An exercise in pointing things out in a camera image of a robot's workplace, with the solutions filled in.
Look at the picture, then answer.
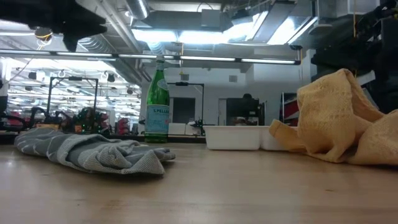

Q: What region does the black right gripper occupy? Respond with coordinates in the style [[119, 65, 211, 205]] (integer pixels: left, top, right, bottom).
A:
[[310, 4, 389, 83]]

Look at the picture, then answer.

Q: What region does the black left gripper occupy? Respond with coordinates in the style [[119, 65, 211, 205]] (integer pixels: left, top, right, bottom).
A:
[[26, 0, 108, 53]]

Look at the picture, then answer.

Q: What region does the black yellow ceiling reel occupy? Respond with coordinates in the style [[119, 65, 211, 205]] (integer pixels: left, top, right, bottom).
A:
[[33, 26, 57, 42]]

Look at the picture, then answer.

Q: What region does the red shelf rack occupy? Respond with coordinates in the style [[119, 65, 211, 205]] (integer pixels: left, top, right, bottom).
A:
[[280, 91, 300, 127]]

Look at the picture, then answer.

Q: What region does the yellow waffle cloth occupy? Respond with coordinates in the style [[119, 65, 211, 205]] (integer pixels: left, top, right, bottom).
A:
[[269, 68, 398, 166]]

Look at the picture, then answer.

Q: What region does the black monitor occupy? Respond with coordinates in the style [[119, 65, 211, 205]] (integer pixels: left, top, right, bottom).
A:
[[226, 93, 266, 126]]

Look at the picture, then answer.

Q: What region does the green glass water bottle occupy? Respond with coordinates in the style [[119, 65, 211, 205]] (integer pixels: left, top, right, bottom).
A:
[[144, 55, 171, 144]]

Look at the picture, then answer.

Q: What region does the white plastic cutlery tray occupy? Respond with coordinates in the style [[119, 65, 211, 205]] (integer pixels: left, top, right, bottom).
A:
[[203, 124, 296, 152]]

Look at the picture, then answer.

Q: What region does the grey checked cloth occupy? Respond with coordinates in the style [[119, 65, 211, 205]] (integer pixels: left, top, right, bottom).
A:
[[14, 127, 177, 176]]

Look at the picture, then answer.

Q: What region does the long ceiling light bar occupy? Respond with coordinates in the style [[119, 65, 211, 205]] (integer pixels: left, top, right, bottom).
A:
[[0, 49, 302, 66]]

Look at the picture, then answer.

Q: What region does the grey ceiling vent box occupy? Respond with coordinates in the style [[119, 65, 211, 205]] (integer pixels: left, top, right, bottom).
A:
[[200, 8, 223, 29]]

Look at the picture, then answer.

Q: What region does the white box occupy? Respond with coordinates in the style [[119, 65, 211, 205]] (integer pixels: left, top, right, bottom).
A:
[[167, 122, 188, 136]]

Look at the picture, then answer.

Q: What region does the silver ventilation duct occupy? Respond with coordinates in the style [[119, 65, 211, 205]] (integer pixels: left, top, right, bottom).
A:
[[76, 0, 150, 85]]

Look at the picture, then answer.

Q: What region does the black metal gantry frame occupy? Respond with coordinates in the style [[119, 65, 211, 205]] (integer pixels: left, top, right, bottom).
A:
[[45, 75, 99, 123]]

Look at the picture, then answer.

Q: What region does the black rig frame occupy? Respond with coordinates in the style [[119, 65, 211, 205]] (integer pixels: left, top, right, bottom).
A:
[[164, 81, 205, 126]]

